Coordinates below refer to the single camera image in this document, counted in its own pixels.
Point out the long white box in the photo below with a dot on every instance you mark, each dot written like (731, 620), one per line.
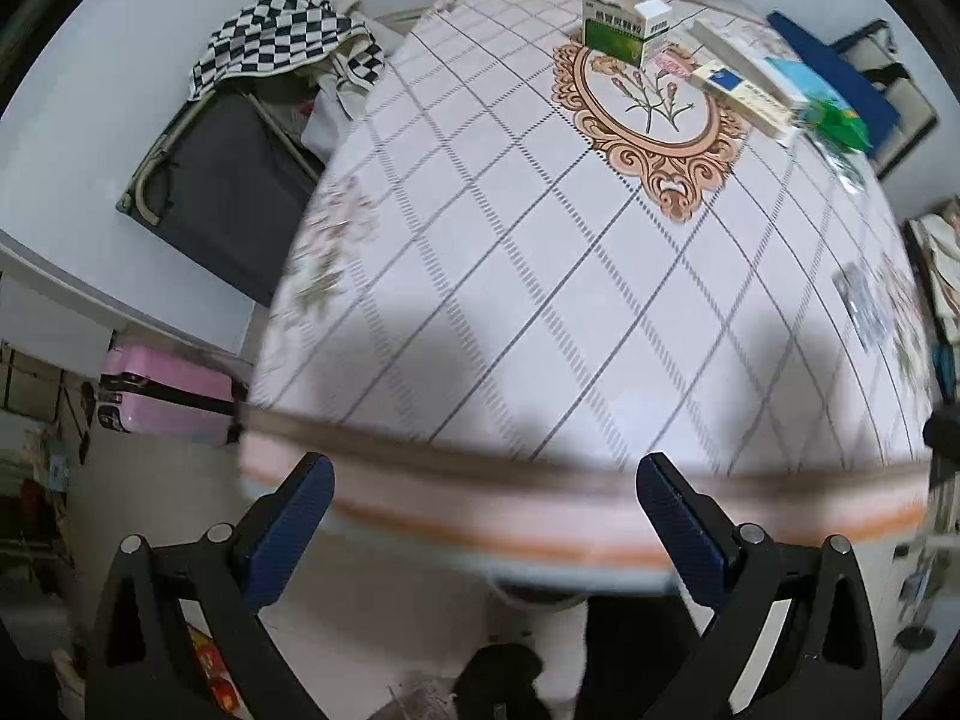
(739, 64)

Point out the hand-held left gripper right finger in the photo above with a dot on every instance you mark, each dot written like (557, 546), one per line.
(676, 532)

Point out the clear plastic wrapper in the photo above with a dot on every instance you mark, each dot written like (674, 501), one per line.
(844, 162)

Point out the white and blue box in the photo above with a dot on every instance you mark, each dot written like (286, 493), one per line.
(742, 99)

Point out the small white medicine box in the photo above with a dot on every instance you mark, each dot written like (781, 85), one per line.
(654, 21)

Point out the green plastic wrapper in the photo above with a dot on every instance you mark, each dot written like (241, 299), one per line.
(836, 121)

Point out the red yellow packet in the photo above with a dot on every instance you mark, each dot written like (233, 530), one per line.
(210, 661)

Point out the white cloth bag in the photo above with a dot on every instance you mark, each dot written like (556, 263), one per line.
(339, 99)

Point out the pink patterned packet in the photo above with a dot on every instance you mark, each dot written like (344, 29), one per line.
(673, 60)

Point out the black white checkered cloth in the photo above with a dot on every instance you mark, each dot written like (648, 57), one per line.
(279, 28)

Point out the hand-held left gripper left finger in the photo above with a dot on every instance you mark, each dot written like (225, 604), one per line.
(294, 516)

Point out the green medicine box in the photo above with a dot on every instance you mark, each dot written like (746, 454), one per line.
(613, 31)

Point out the diamond patterned floral tablecloth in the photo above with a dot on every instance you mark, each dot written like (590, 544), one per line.
(495, 270)

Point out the dark grey folding cot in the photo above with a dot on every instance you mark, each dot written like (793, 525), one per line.
(217, 184)

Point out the floral patterned cloth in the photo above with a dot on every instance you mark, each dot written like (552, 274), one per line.
(937, 270)

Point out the pink suitcase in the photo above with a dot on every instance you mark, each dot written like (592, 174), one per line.
(166, 399)

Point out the dark cloth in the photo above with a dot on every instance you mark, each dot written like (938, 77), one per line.
(501, 684)

